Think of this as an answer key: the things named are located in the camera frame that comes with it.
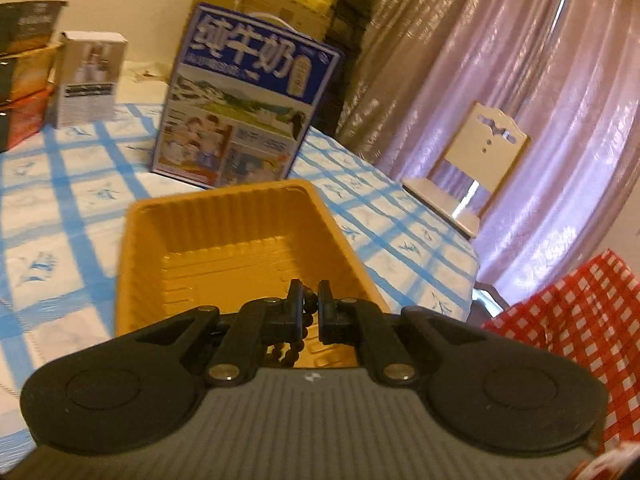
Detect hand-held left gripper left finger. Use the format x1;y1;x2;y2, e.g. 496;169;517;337
135;280;305;387

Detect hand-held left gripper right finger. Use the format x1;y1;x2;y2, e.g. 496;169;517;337
318;280;482;387

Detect dark bead bracelet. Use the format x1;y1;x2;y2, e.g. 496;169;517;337
265;290;321;368

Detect yellow ribbed plastic tray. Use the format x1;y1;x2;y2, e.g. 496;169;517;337
114;178;392;368

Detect white wooden chair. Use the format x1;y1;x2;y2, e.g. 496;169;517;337
402;101;531;240

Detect blue milk carton box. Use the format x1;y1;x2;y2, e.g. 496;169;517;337
151;2;346;191

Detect blue checkered tablecloth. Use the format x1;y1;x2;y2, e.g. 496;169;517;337
0;102;481;461

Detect red checkered cloth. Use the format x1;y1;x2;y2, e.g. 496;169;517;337
482;249;640;461

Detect pink patterned curtain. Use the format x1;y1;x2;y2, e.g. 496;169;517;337
335;0;640;311

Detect small white printed box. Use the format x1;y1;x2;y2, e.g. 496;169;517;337
52;30;128;130

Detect red instant noodle bowl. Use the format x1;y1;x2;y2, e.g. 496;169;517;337
0;87;53;153

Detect black instant noodle bowl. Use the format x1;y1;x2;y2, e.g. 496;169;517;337
0;0;68;56

